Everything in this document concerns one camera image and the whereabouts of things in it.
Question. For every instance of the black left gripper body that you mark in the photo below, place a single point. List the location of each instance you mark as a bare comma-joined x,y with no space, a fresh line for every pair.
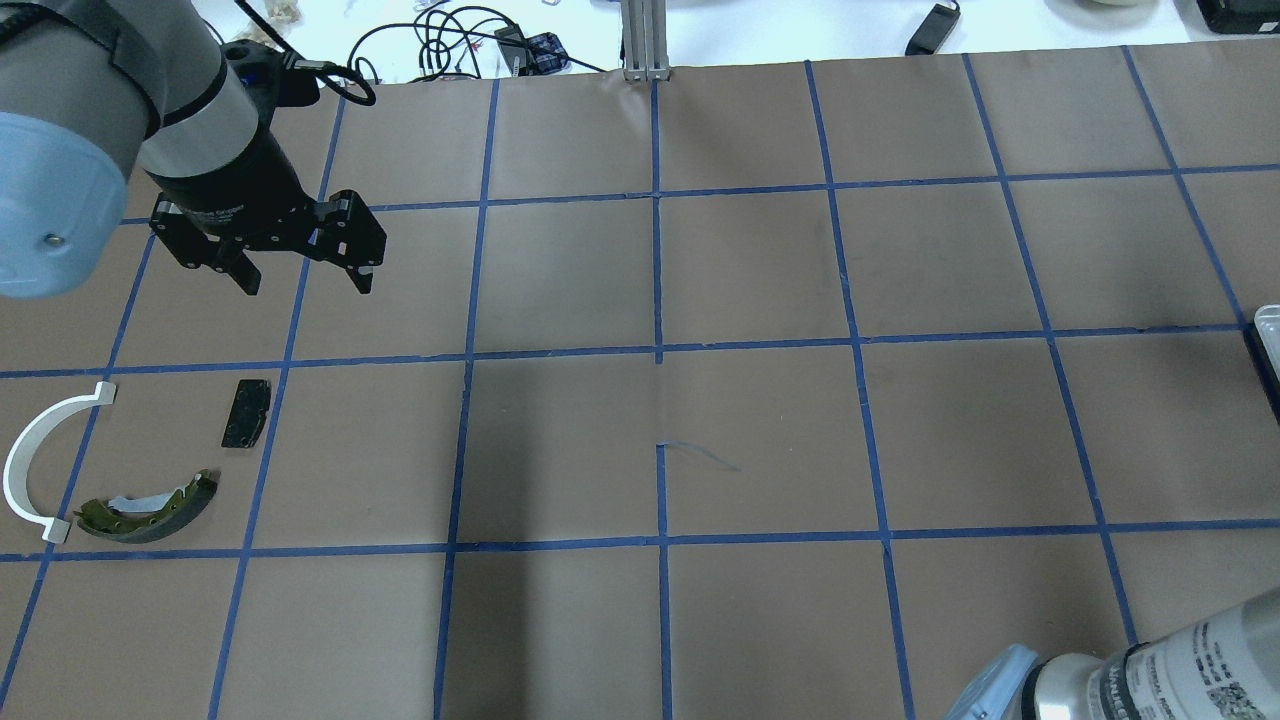
243,183

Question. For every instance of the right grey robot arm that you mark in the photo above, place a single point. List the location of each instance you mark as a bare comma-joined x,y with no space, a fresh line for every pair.
1222,667

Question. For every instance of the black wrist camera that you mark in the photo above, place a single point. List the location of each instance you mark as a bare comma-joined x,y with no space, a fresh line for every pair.
272,78

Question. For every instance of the white tray edge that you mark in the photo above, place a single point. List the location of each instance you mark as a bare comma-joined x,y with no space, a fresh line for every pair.
1266,326

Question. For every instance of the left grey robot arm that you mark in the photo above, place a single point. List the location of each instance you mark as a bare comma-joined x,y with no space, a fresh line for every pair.
93,90

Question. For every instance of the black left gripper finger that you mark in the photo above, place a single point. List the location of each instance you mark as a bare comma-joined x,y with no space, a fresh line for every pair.
233,261
348,235

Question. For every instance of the aluminium frame post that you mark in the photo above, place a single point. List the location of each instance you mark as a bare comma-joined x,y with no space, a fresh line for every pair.
644,54

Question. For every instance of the black brake pad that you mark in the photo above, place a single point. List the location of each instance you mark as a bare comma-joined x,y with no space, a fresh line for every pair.
248,413

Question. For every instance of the black power adapter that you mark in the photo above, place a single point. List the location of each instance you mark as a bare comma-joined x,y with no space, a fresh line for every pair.
934,29

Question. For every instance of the green brake shoe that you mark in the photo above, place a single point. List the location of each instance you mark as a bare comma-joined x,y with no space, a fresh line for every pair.
148,519

